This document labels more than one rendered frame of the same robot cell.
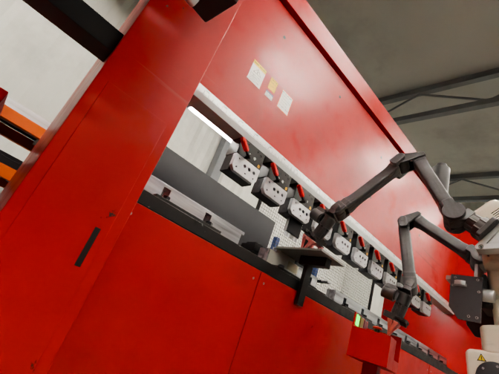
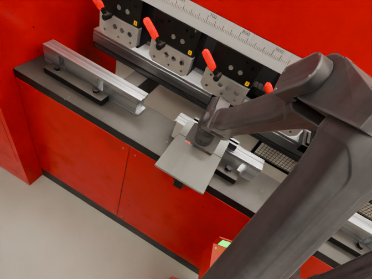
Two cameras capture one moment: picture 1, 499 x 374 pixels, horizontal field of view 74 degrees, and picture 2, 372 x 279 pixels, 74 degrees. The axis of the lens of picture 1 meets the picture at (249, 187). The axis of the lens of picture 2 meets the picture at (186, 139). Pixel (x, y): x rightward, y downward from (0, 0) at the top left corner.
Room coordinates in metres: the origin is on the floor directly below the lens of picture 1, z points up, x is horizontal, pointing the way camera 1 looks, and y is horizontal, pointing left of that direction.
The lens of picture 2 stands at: (1.00, -0.72, 1.65)
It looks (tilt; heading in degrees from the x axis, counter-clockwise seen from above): 47 degrees down; 44
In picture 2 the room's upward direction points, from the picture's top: 24 degrees clockwise
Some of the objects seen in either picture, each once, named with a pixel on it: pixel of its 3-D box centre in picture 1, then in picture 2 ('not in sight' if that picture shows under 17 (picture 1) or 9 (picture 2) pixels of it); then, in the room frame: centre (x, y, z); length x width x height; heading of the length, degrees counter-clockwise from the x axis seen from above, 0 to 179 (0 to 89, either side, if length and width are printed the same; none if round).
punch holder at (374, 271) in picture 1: (371, 263); not in sight; (2.02, -0.91, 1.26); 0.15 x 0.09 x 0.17; 125
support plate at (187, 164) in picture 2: (309, 256); (195, 153); (1.45, -0.36, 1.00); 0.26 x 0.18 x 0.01; 35
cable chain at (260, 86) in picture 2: not in sight; (278, 100); (2.02, -0.22, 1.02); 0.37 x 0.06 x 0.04; 125
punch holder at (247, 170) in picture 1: (243, 162); (126, 14); (1.32, 0.07, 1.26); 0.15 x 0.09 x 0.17; 125
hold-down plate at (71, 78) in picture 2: (186, 217); (76, 83); (1.18, 0.18, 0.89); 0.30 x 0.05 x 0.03; 125
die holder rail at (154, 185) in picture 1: (191, 216); (94, 77); (1.25, 0.17, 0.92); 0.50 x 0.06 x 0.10; 125
